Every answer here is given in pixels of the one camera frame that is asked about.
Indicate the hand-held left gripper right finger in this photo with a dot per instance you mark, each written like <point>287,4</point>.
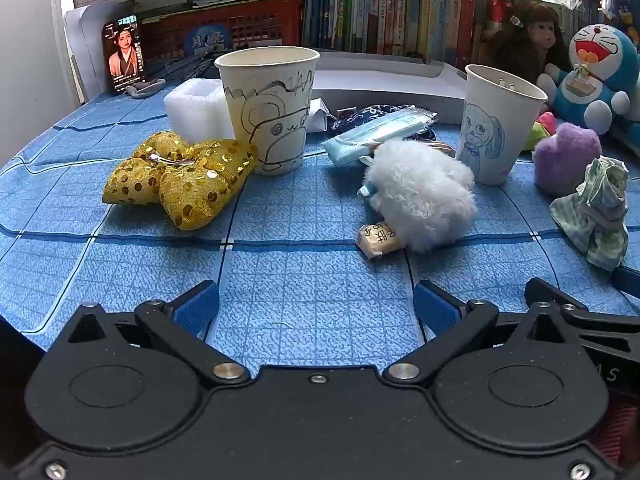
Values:
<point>435,305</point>

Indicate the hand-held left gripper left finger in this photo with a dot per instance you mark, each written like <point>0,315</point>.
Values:
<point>197,305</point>

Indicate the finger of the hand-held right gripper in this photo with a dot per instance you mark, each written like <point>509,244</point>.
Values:
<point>575,305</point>
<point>627,280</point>

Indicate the green checked cloth doll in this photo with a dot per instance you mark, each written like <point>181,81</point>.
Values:
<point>600,205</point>

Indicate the small beige printed packet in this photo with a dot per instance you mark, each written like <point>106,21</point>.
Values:
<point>377,240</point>

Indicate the white fluffy plush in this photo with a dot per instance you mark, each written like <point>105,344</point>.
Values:
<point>425,195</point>

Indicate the gold sequin heart plush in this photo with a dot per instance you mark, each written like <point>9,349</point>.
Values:
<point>200,180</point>

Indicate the purple plush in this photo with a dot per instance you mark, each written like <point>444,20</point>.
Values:
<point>567,160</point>

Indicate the pink and green plush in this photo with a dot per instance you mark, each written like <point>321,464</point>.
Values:
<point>542,130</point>

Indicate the blue face mask pack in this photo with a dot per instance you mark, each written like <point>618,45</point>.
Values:
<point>375,132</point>

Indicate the white foam block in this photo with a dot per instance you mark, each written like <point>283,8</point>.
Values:
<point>197,110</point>

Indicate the navy floral fabric pouch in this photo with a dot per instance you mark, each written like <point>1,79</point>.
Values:
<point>360,116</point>

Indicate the white cardboard box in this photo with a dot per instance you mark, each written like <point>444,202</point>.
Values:
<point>380,80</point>

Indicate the person's red knit clothing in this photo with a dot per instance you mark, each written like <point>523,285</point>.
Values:
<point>620,425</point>

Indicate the blue checked tablecloth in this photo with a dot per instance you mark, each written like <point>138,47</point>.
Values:
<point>300,270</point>

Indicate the paper cup with blue drawing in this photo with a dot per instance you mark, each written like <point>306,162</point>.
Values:
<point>492,130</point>

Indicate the blue cat plush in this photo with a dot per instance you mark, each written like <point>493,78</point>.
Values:
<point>595,75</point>

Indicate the paper cup with black drawing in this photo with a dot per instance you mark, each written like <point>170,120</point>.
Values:
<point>270,110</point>

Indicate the white folded paper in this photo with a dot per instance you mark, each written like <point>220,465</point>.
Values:
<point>320,115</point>

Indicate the black smartphone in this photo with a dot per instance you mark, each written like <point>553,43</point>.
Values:
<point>124,57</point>

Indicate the brown monkey plush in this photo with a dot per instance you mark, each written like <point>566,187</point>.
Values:
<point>525,40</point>

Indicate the blue round sign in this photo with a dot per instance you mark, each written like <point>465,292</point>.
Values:
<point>205,42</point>

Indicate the blue printed carton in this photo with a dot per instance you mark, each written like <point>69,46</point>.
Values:
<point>622,0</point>

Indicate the red plastic basket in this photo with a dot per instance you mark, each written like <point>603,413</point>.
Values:
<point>225,25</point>

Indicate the white paper board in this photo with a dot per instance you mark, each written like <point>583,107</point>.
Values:
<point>82,45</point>

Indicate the red can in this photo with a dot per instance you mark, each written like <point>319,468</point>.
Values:
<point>499,12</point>

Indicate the row of books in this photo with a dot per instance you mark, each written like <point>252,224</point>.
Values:
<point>400,10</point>

